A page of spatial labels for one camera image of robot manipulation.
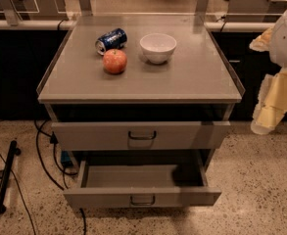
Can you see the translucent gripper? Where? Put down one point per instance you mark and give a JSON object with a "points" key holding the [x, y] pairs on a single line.
{"points": [[286, 39]]}

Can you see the white bowl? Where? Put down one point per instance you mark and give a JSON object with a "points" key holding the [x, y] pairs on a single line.
{"points": [[157, 48]]}

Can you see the blue soda can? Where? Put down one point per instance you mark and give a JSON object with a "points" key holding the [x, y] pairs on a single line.
{"points": [[115, 39]]}

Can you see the grey drawer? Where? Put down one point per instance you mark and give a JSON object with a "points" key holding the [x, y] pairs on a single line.
{"points": [[141, 186], [140, 135]]}

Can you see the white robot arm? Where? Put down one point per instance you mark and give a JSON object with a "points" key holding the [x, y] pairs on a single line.
{"points": [[272, 99]]}

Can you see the red apple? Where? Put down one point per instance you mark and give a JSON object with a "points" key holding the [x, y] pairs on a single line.
{"points": [[114, 61]]}

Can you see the grey drawer cabinet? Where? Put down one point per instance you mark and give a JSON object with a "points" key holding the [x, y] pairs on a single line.
{"points": [[194, 84]]}

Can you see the grey top drawer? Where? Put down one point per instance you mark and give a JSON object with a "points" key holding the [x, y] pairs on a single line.
{"points": [[140, 135]]}

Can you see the black stand leg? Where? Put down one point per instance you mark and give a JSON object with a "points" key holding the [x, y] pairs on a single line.
{"points": [[13, 151]]}

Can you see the white horizontal rail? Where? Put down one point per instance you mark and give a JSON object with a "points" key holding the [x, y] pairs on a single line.
{"points": [[66, 25]]}

